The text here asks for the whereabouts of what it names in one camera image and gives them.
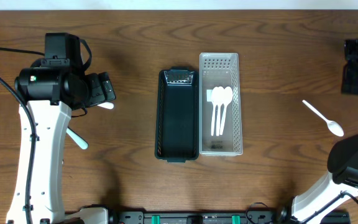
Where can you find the white green-tinted plastic fork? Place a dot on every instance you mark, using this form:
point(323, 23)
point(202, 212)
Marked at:
point(77, 139)

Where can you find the dark green plastic basket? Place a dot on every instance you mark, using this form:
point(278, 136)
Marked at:
point(177, 121)

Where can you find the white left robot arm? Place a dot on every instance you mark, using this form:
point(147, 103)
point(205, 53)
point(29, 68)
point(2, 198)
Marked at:
point(50, 90)

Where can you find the white label sticker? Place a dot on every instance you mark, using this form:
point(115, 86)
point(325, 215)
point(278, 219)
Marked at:
point(209, 95)

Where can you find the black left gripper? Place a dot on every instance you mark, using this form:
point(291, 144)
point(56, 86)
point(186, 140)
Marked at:
point(101, 88)

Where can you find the thick white plastic spoon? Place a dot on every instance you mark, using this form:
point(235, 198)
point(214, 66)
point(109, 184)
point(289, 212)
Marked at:
point(106, 105)

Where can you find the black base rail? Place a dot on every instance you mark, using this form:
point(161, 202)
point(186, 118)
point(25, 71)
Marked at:
point(257, 216)

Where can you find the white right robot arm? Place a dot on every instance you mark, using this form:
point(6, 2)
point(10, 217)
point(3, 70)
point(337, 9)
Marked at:
point(340, 183)

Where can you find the clear plastic basket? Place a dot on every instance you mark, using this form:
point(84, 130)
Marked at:
point(220, 69)

